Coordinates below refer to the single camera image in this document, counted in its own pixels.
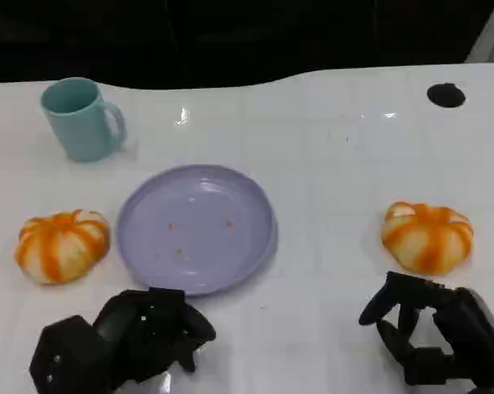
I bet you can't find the orange and white bread roll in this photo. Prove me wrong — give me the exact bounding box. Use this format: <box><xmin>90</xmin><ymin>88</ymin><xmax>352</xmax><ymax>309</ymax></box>
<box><xmin>13</xmin><ymin>208</ymin><xmax>111</xmax><ymax>286</ymax></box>
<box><xmin>380</xmin><ymin>200</ymin><xmax>474</xmax><ymax>277</ymax></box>

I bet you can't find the pale green mug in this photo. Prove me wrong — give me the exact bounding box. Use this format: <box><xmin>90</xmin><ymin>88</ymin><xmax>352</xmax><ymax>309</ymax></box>
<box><xmin>40</xmin><ymin>76</ymin><xmax>128</xmax><ymax>163</ymax></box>

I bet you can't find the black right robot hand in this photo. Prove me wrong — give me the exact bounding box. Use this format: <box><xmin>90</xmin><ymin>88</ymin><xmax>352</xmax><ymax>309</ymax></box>
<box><xmin>358</xmin><ymin>270</ymin><xmax>494</xmax><ymax>389</ymax></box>

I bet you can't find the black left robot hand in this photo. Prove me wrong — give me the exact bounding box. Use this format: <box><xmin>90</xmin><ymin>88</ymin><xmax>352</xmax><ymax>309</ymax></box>
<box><xmin>93</xmin><ymin>286</ymin><xmax>217</xmax><ymax>385</ymax></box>

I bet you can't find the black backdrop cloth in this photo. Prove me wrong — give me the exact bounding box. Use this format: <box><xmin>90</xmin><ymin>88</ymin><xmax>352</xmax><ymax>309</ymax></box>
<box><xmin>0</xmin><ymin>0</ymin><xmax>494</xmax><ymax>90</ymax></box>

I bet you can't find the black round table grommet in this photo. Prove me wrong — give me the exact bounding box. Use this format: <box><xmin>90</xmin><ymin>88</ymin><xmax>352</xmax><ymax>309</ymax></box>
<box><xmin>426</xmin><ymin>83</ymin><xmax>466</xmax><ymax>109</ymax></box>

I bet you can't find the grey metal frame post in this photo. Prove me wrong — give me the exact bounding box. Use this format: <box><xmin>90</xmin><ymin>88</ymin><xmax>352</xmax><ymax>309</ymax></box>
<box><xmin>468</xmin><ymin>0</ymin><xmax>494</xmax><ymax>65</ymax></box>

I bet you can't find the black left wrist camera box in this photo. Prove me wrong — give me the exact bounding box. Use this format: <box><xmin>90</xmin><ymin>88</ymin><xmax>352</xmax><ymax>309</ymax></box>
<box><xmin>29</xmin><ymin>315</ymin><xmax>121</xmax><ymax>394</ymax></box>

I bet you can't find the lilac plate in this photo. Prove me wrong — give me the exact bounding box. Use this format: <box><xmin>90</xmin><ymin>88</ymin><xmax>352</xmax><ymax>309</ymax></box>
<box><xmin>115</xmin><ymin>164</ymin><xmax>279</xmax><ymax>297</ymax></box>

